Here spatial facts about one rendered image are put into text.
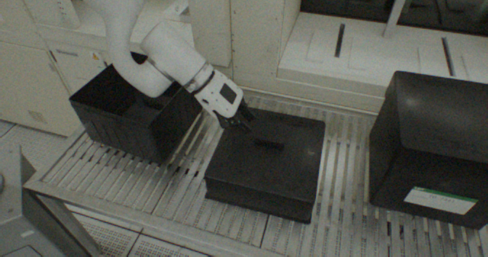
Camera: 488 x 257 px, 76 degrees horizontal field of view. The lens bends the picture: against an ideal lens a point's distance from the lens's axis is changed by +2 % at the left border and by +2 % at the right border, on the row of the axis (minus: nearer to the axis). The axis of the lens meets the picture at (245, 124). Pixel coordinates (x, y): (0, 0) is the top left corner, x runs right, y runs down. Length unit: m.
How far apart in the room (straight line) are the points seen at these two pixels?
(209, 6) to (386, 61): 0.66
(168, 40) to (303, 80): 0.57
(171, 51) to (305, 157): 0.44
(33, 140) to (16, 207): 1.39
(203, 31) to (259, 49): 0.20
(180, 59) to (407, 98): 0.55
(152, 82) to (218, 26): 0.40
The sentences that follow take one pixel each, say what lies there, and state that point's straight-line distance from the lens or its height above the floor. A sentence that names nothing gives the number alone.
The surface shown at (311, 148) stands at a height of 0.86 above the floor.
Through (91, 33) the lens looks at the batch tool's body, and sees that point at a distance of 1.45.
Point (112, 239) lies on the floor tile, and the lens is 1.79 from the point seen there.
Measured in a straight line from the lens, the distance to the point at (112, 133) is 1.00.
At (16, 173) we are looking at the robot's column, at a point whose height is 0.76.
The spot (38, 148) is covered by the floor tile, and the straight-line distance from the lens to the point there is 2.36.
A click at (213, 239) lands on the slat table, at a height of 0.76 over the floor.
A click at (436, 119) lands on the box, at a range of 0.84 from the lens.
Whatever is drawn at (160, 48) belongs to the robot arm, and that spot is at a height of 1.15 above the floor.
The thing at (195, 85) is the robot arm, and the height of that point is 1.07.
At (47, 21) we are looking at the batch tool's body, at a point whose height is 0.89.
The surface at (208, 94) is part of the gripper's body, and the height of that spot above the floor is 1.05.
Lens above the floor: 1.52
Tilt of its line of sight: 46 degrees down
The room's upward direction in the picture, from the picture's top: straight up
